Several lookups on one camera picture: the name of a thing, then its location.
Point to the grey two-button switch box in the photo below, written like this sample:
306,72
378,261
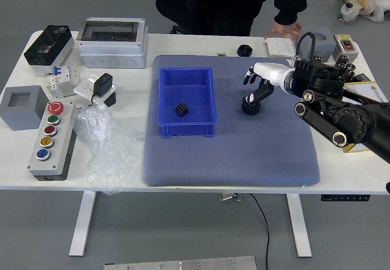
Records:
345,43

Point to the blue plastic box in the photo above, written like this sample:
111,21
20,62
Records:
195,99

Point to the grey-blue table mat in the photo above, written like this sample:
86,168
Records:
231,154

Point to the brown cylindrical capacitor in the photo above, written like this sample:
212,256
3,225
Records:
342,61
317,58
349,73

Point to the person's left hand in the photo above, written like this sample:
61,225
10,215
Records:
286,30

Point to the black table control panel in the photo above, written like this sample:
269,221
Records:
344,197

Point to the white enclosure with clear lid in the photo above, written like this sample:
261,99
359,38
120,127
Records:
112,49

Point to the white and blue circuit breaker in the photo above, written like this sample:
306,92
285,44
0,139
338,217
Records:
62,79

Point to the small black gear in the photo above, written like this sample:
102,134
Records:
182,110

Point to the small black block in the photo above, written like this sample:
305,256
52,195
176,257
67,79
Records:
111,100

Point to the person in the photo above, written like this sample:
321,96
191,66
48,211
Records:
228,2

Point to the white enclosure with black lid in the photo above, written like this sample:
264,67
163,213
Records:
48,46

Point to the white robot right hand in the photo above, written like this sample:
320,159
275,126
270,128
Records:
271,72

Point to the white socket plate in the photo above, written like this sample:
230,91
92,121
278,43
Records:
83,88

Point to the white table leg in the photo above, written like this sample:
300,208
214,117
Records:
82,224
300,227

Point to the grey block with round hole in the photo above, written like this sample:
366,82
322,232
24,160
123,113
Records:
323,47

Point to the grey block with square hole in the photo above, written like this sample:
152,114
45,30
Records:
19,111

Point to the flat black module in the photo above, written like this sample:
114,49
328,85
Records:
364,77

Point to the white wall switch plate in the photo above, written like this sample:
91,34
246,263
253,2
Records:
280,47

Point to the big black gear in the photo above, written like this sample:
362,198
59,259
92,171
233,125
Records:
251,110

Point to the black round nut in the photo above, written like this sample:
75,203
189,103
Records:
244,50

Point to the black power adapter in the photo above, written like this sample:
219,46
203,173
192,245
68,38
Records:
102,84

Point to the clear plastic bag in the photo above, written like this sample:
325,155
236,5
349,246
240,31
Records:
106,148

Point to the person's left forearm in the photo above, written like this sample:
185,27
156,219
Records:
291,8

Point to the black office chair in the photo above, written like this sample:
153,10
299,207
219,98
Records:
166,5

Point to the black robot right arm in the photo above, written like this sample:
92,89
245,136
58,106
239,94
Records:
350,117

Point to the grey metal plate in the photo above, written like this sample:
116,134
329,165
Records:
182,264

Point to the metal bracket under table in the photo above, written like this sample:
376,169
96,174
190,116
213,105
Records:
230,197

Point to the grey five-button control station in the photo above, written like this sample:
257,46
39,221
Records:
50,139

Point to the yellow and white cardboard box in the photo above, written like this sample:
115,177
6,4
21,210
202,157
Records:
377,94

